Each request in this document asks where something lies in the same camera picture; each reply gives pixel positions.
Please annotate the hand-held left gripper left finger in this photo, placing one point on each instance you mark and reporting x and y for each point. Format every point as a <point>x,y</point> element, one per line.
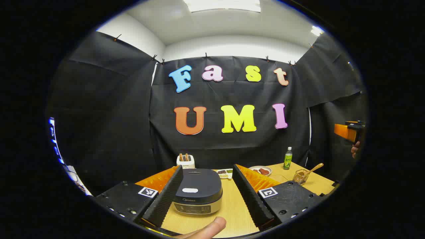
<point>166,199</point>

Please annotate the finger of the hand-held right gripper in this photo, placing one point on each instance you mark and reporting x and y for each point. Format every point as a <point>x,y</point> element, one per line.
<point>345,132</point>

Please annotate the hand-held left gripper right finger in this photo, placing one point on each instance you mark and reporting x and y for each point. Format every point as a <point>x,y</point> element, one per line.
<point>252,202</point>

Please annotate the dark grey rice cooker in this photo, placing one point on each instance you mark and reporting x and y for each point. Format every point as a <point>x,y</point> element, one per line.
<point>201,181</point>

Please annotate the white round plate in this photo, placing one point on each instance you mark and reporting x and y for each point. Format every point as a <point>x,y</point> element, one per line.
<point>259,167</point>

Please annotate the white divided bean dish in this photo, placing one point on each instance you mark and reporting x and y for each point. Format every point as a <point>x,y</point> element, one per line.
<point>224,173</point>

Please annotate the white toaster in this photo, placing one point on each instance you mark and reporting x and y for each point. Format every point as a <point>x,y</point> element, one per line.
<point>186,163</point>

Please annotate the green drink bottle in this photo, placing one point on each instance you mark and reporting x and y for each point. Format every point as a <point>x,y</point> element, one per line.
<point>288,161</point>

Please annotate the black backdrop cloth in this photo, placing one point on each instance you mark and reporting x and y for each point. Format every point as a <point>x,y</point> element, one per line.
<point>215,146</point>

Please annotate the ceiling light panel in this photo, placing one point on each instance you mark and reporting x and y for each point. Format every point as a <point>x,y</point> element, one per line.
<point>222,5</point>

